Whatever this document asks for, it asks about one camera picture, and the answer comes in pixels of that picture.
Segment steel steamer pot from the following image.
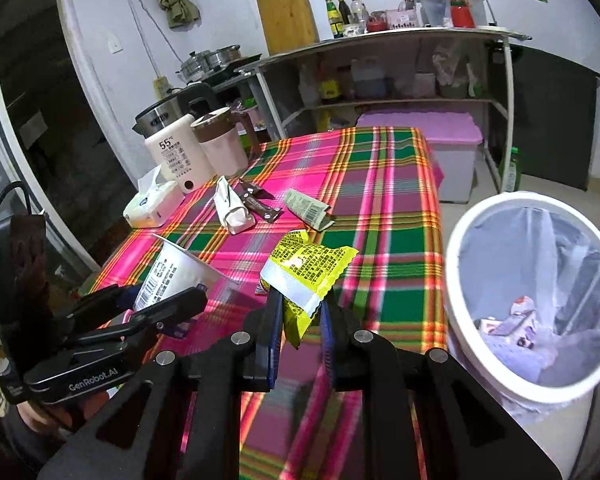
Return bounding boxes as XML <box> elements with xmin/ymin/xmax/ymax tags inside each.
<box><xmin>180</xmin><ymin>51</ymin><xmax>213</xmax><ymax>81</ymax></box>
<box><xmin>207</xmin><ymin>45</ymin><xmax>243</xmax><ymax>68</ymax></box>

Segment silver green wrapper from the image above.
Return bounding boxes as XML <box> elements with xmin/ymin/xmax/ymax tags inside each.
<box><xmin>284</xmin><ymin>189</ymin><xmax>336</xmax><ymax>232</ymax></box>

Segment green glass bottle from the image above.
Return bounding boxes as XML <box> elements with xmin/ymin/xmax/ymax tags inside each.
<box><xmin>500</xmin><ymin>146</ymin><xmax>523</xmax><ymax>193</ymax></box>

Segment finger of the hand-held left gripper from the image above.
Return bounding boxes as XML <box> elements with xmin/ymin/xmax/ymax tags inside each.
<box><xmin>72</xmin><ymin>284</ymin><xmax>141</xmax><ymax>321</ymax></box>
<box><xmin>97</xmin><ymin>285</ymin><xmax>209</xmax><ymax>341</ymax></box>

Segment brown wrapper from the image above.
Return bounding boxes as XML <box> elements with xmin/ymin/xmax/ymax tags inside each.
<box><xmin>237</xmin><ymin>180</ymin><xmax>285</xmax><ymax>222</ymax></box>

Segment black cable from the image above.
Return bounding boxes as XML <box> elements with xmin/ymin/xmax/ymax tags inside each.
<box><xmin>0</xmin><ymin>180</ymin><xmax>46</xmax><ymax>261</ymax></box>

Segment white plastic bag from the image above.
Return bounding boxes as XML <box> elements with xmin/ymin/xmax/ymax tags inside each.
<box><xmin>432</xmin><ymin>42</ymin><xmax>473</xmax><ymax>98</ymax></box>

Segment white trash bin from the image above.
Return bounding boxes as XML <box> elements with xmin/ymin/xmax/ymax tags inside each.
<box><xmin>442</xmin><ymin>191</ymin><xmax>600</xmax><ymax>480</ymax></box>

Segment wooden cutting board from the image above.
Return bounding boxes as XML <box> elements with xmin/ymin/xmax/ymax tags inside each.
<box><xmin>256</xmin><ymin>0</ymin><xmax>321</xmax><ymax>56</ymax></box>

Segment white thermostatic kettle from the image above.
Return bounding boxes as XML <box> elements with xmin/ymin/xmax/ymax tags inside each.
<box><xmin>145</xmin><ymin>120</ymin><xmax>216</xmax><ymax>195</ymax></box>

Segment black cabinet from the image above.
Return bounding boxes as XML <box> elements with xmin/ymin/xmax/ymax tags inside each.
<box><xmin>510</xmin><ymin>42</ymin><xmax>600</xmax><ymax>191</ymax></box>

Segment white blue carton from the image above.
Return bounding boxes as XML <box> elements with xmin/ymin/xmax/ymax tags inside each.
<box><xmin>124</xmin><ymin>234</ymin><xmax>241</xmax><ymax>340</ymax></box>

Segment pink lid storage box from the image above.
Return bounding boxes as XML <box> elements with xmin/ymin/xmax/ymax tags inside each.
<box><xmin>356</xmin><ymin>110</ymin><xmax>483</xmax><ymax>205</ymax></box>

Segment person's left hand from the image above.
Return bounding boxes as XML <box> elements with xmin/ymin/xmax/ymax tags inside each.
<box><xmin>15</xmin><ymin>395</ymin><xmax>111</xmax><ymax>436</ymax></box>

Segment purple milk carton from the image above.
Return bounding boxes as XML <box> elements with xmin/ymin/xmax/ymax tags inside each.
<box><xmin>490</xmin><ymin>317</ymin><xmax>551</xmax><ymax>356</ymax></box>

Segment white tissue pack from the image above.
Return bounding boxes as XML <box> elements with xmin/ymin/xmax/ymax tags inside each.
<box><xmin>123</xmin><ymin>165</ymin><xmax>187</xmax><ymax>228</ymax></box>

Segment pink utensil basket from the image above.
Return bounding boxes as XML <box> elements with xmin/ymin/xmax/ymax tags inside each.
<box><xmin>385</xmin><ymin>8</ymin><xmax>421</xmax><ymax>30</ymax></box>

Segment pink plaid tablecloth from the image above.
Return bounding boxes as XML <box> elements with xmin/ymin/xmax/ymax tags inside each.
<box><xmin>87</xmin><ymin>127</ymin><xmax>448</xmax><ymax>480</ymax></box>

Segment steel electric kettle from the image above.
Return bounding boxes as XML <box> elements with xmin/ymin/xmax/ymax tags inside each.
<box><xmin>132</xmin><ymin>82</ymin><xmax>221</xmax><ymax>136</ymax></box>

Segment white green wrapper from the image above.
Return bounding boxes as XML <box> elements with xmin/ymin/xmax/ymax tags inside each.
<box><xmin>214</xmin><ymin>176</ymin><xmax>255</xmax><ymax>236</ymax></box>

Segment red bottle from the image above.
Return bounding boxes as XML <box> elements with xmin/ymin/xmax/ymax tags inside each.
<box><xmin>449</xmin><ymin>0</ymin><xmax>476</xmax><ymax>28</ymax></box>

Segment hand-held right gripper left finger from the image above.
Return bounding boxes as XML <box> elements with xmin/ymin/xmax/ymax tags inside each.
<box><xmin>37</xmin><ymin>287</ymin><xmax>286</xmax><ymax>480</ymax></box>

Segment clear plastic container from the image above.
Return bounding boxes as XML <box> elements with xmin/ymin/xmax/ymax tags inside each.
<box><xmin>415</xmin><ymin>0</ymin><xmax>488</xmax><ymax>27</ymax></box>

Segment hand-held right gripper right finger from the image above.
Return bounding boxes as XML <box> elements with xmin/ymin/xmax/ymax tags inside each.
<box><xmin>319</xmin><ymin>294</ymin><xmax>563</xmax><ymax>480</ymax></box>

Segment green oil bottle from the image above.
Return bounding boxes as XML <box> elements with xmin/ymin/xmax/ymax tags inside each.
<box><xmin>324</xmin><ymin>0</ymin><xmax>344</xmax><ymax>39</ymax></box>

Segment clear plastic jug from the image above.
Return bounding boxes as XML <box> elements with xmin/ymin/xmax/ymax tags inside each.
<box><xmin>351</xmin><ymin>57</ymin><xmax>393</xmax><ymax>100</ymax></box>

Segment metal shelf unit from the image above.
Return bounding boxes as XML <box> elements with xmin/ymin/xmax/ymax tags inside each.
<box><xmin>235</xmin><ymin>25</ymin><xmax>533</xmax><ymax>196</ymax></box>

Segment yellow wrapper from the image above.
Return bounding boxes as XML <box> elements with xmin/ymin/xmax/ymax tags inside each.
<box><xmin>259</xmin><ymin>230</ymin><xmax>360</xmax><ymax>351</ymax></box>

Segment clear bottle with yellow cap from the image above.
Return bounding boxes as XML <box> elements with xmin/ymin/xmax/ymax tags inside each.
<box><xmin>351</xmin><ymin>0</ymin><xmax>371</xmax><ymax>31</ymax></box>

